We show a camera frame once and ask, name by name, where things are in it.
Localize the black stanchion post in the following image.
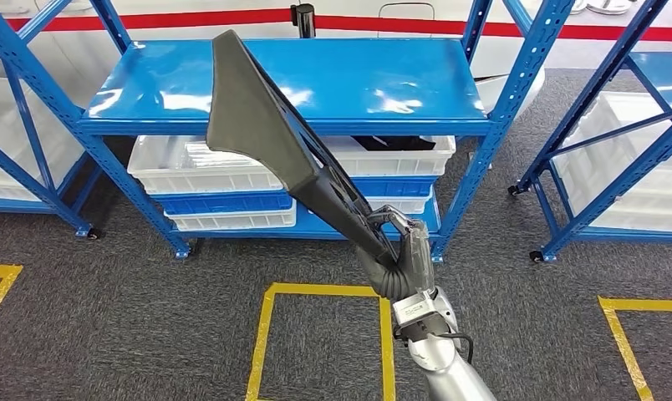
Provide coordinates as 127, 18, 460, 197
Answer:
289, 3, 317, 39

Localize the white car with red stripe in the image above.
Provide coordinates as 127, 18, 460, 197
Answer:
0, 0, 672, 120

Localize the white round base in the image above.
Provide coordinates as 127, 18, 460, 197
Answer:
568, 0, 643, 16

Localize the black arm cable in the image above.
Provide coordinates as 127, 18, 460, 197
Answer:
435, 331, 475, 365

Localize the black plastic plate bracket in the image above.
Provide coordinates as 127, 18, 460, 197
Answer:
206, 28, 401, 268

